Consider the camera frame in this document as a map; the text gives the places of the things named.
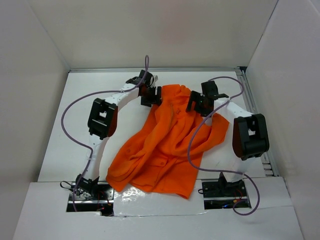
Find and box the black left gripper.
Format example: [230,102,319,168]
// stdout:
[140,86,162,108]

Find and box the orange jacket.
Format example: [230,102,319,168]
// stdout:
[106,84,229,199]

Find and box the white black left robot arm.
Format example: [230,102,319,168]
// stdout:
[76,70,162,200]

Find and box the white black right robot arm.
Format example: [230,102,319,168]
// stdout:
[185,76,270,196]

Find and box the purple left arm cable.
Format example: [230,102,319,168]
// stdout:
[60,54,151,213]

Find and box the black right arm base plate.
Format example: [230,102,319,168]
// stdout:
[198,178,251,210]

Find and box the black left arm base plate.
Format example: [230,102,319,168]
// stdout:
[66,182,115,217]

